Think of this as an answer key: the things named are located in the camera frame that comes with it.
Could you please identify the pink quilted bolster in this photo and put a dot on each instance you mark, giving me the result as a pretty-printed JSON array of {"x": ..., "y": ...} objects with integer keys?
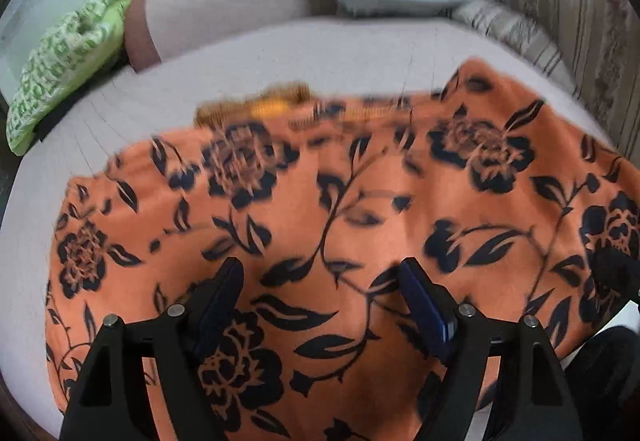
[{"x": 220, "y": 1}]

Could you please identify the orange floral shirt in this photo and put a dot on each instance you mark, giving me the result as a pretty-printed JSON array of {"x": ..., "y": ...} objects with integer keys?
[{"x": 350, "y": 201}]

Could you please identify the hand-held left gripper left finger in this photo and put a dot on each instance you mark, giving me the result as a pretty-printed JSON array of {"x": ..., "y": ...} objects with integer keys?
[{"x": 220, "y": 303}]

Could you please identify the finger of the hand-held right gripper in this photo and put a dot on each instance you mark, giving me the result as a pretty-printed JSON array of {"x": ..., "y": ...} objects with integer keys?
[{"x": 617, "y": 271}]

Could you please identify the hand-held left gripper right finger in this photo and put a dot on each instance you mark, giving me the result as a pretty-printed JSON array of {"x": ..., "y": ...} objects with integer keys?
[{"x": 425, "y": 313}]

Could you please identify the large striped floral cushion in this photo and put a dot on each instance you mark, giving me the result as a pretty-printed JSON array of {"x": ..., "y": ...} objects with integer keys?
[{"x": 585, "y": 36}]

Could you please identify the green patterned pillow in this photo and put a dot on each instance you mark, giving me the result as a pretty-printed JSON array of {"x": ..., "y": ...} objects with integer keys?
[{"x": 65, "y": 66}]

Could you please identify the small striped floral cushion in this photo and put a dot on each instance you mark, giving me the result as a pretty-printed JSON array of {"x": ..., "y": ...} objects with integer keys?
[{"x": 515, "y": 36}]

